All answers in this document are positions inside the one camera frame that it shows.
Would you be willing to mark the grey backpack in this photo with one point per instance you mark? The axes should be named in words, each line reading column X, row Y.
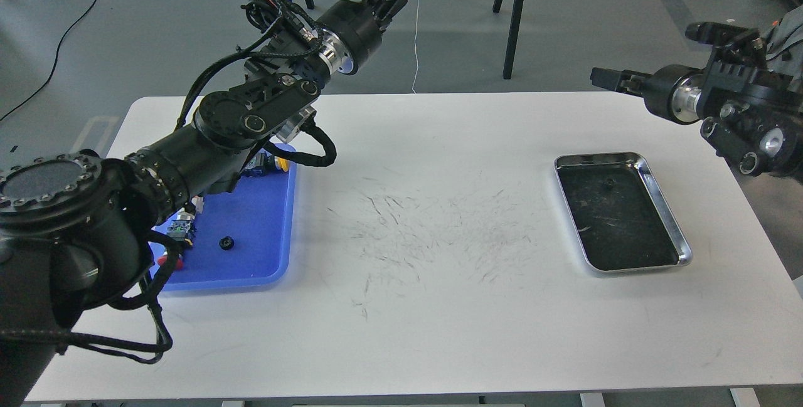
column 787, row 37

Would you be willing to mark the black robot arm image left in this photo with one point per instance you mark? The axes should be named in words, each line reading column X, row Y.
column 82, row 261

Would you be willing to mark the black stand leg right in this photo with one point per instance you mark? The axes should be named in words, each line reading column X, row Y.
column 513, row 12

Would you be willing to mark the yellow push button switch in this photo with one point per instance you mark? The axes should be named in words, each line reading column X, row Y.
column 263, row 164

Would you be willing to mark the red push button switch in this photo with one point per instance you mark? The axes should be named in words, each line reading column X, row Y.
column 182, row 231

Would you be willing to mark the blue plastic tray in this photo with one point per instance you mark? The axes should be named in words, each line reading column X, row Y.
column 258, row 215

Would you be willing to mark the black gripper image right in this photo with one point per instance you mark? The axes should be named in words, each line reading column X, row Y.
column 673, row 91

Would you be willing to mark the silver metal tray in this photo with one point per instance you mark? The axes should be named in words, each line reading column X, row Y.
column 628, row 228

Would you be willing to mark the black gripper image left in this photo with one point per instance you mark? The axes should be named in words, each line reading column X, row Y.
column 350, row 34

